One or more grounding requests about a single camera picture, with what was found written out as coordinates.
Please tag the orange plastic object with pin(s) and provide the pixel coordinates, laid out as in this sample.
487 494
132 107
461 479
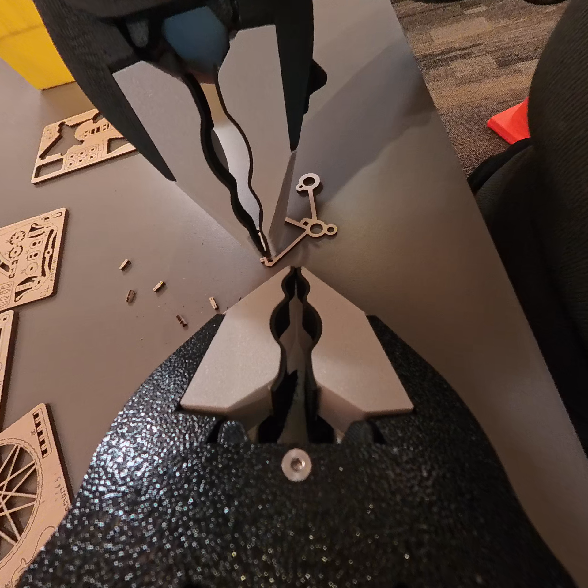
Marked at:
510 121

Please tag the wooden frame part with rings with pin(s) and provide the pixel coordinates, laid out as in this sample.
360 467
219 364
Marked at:
316 228

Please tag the wooden sheet with spoked wheel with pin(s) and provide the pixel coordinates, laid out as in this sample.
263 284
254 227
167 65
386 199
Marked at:
50 441

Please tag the yellow plastic bin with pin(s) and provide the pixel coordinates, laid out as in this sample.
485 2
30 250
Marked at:
32 41

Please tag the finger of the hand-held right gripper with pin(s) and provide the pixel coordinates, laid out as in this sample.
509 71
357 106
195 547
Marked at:
262 101
170 119

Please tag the wooden sheet with gear parts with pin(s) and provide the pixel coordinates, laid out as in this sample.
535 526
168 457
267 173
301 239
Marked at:
46 271

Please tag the wooden sheet with star cutout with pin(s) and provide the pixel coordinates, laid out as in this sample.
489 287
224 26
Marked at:
50 156

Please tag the wooden sheet with slots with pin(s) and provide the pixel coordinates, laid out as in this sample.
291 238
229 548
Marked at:
7 358

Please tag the black office chair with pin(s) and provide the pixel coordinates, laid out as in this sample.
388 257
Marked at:
551 206

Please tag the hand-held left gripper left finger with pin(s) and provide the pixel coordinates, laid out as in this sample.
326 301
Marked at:
229 363

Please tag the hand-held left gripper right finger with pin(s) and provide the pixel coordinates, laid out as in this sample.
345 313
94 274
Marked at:
363 367

